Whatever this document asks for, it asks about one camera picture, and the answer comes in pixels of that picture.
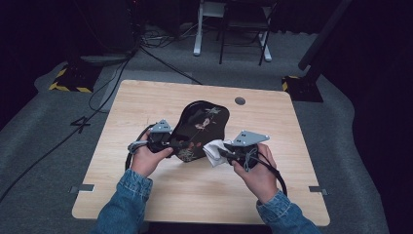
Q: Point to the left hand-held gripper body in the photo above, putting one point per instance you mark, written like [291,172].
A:
[159,138]

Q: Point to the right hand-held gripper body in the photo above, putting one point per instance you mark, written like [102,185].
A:
[248,146]

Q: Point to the white cloth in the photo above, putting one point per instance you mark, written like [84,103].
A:
[214,152]

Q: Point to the black lacquer floral tray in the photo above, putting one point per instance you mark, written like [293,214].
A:
[201,126]

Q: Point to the person's left hand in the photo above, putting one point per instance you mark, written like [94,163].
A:
[147,162]

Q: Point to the person's right hand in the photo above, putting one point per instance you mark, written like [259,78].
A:
[259,182]

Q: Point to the grey table grommet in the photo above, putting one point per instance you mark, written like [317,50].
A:
[240,101]

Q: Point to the black hazard-striped stand base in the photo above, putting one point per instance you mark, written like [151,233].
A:
[303,89]
[76,79]

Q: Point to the grey tape strip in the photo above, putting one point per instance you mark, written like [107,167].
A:
[82,188]
[318,189]

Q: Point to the black chair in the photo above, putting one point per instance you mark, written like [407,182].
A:
[246,26]

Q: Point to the dark equipment cabinet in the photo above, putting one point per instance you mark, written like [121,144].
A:
[110,26]

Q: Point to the black slanted stand pole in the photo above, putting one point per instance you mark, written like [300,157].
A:
[321,35]

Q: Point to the white desk frame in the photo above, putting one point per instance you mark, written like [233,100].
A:
[197,32]

